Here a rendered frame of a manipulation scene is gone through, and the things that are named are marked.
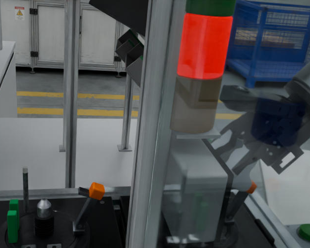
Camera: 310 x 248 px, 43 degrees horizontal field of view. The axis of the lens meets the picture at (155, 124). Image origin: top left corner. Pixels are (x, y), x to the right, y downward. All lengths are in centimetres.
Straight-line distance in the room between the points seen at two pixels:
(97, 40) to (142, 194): 432
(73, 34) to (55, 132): 59
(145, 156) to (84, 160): 76
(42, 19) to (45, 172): 366
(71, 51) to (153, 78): 41
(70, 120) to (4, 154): 42
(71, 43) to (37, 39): 394
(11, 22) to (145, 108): 437
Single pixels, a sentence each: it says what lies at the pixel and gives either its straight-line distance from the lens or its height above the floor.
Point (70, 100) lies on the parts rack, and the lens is 74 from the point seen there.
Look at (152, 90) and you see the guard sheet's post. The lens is 33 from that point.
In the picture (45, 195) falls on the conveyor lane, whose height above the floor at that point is 96.
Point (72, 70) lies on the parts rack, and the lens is 73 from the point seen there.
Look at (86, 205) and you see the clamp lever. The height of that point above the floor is 104.
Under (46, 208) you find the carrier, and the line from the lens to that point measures 61.
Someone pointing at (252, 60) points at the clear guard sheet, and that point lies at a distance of 18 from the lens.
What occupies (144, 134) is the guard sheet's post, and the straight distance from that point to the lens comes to 34.
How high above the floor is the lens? 140
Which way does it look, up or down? 23 degrees down
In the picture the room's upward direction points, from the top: 7 degrees clockwise
